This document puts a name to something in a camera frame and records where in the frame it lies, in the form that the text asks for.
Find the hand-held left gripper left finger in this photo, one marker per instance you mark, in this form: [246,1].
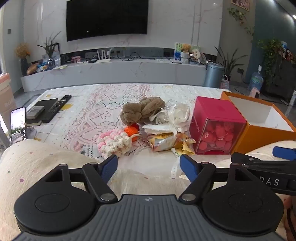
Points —
[109,167]

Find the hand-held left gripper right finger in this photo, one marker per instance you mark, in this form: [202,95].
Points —
[187,167]

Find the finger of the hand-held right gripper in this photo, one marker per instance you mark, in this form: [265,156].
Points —
[285,153]
[277,176]

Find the orange cardboard box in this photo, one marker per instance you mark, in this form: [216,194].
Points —
[261,141]

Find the orange crochet fruit toy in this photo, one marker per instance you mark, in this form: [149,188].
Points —
[130,131]

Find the brown knotted plush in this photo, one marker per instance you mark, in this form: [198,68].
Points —
[141,109]

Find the white paper tag strip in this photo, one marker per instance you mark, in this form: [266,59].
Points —
[175,166]

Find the pink white crochet toy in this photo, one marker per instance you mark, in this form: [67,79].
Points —
[111,142]

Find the yellow snack packet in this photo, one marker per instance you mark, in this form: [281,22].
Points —
[164,142]

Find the red box of pink balls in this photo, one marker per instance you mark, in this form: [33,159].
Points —
[215,120]

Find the white fabric ribbon flower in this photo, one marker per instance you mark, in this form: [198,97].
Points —
[178,113]

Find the lace tablecloth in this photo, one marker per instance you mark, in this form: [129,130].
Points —
[97,109]

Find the small pink container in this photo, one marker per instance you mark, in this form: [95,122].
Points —
[254,93]

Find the dark cabinet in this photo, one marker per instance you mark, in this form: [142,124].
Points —
[282,78]

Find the cream dotted cloth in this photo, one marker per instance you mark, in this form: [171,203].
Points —
[34,166]

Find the blue water jug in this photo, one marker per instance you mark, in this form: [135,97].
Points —
[255,81]

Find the black remote control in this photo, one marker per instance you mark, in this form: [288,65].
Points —
[56,108]

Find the black notebook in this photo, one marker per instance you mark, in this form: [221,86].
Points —
[46,104]

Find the pink woven basket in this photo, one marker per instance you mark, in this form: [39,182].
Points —
[224,83]

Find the small grey box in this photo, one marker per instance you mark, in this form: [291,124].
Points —
[35,112]

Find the grey metal trash bin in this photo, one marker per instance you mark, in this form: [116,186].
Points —
[212,75]

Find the white marble television console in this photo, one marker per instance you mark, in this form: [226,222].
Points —
[115,71]

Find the trailing green plant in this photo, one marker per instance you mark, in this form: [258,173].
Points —
[269,53]

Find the smartphone on stand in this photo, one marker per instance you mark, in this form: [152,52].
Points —
[18,122]

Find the tall leafy potted plant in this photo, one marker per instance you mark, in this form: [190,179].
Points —
[229,62]

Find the white router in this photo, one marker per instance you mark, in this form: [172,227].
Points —
[103,59]

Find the teddy bear gift bouquet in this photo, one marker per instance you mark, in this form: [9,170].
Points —
[185,52]

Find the dark vase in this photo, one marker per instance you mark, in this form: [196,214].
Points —
[24,67]

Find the green plant in vase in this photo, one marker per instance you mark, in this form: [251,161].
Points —
[49,48]

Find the hanging ivy plant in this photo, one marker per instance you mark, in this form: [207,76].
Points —
[240,16]

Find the dried orange flower bunch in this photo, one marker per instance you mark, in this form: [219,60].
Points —
[22,49]

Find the black wall television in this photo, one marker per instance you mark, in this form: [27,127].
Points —
[106,18]

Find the framed wall picture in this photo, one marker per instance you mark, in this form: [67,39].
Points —
[240,4]

